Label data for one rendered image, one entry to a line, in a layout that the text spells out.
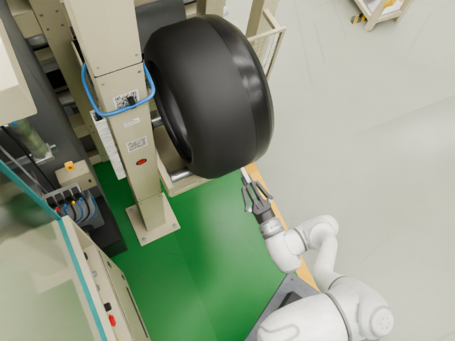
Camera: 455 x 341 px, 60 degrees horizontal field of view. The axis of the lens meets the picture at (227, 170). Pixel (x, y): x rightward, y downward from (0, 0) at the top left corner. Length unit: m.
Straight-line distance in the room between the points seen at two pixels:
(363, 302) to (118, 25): 0.84
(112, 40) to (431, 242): 2.56
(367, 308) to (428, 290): 1.99
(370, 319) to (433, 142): 2.51
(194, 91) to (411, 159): 2.24
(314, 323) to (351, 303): 0.10
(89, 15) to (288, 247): 1.04
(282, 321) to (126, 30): 0.76
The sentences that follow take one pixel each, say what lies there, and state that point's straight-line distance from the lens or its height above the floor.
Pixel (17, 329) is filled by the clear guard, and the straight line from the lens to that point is 0.66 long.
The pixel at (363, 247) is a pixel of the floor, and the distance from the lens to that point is 2.83.
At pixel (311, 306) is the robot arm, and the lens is 1.00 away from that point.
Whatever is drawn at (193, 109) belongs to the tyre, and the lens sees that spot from 1.27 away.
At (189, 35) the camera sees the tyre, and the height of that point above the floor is 1.48.
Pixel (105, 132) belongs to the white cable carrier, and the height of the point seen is 1.36.
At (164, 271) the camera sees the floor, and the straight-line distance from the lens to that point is 2.54.
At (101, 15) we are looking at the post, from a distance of 0.93.
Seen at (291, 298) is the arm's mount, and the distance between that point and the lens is 1.83.
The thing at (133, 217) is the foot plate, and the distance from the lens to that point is 2.62.
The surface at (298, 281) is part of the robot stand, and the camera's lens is 1.95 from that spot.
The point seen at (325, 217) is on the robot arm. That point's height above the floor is 1.08.
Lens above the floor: 2.52
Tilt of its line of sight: 67 degrees down
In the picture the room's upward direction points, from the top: 16 degrees clockwise
